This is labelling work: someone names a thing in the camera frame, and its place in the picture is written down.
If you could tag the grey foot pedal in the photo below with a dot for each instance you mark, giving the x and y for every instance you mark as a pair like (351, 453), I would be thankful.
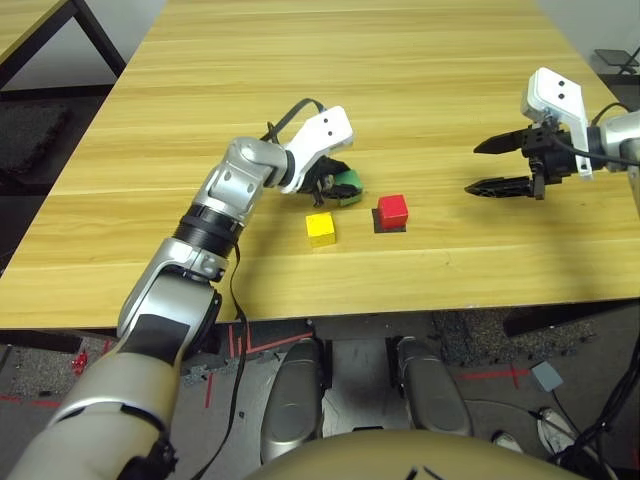
(546, 376)

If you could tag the yellow wooden block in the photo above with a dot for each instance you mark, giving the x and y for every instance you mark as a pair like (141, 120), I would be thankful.
(320, 229)

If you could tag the red wooden block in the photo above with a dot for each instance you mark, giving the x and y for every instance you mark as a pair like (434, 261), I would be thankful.
(393, 210)

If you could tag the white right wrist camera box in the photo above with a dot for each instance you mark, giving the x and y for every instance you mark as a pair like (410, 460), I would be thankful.
(555, 95)

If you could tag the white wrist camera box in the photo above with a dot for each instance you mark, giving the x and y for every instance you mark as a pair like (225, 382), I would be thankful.
(555, 95)
(322, 135)

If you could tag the grey robot foot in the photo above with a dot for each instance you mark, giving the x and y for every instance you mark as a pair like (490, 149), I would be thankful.
(432, 390)
(292, 400)

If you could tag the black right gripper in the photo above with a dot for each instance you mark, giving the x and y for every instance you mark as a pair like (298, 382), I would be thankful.
(552, 155)

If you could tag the grey right robot foot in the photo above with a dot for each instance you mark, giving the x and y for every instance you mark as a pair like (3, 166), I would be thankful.
(432, 390)

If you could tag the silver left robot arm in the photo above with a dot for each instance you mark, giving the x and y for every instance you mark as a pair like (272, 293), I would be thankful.
(220, 195)

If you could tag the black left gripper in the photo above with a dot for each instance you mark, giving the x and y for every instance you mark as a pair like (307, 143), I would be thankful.
(320, 175)

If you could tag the black table frame beam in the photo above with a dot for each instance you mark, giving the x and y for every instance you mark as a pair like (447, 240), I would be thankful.
(50, 340)
(560, 317)

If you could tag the black square pad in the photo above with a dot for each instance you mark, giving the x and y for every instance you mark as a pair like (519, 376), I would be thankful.
(376, 222)

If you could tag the grey left robot foot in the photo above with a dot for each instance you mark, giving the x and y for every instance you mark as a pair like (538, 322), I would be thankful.
(292, 400)

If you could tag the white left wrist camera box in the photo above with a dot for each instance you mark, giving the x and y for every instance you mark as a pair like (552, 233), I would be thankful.
(322, 135)

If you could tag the beige robot torso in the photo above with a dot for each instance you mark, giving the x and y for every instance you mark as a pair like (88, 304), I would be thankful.
(400, 457)

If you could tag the small red floor object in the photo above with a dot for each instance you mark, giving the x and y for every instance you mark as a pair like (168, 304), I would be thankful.
(79, 362)

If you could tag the white sneaker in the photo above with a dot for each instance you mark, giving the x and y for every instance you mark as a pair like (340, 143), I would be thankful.
(555, 427)
(507, 442)

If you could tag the wooden side table black frame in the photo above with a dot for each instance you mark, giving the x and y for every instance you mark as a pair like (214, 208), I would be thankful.
(25, 17)

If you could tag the black foam floor mat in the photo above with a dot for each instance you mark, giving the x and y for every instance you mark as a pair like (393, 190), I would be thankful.
(27, 135)

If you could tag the green wooden block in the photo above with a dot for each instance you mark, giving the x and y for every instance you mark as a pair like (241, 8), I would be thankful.
(351, 177)

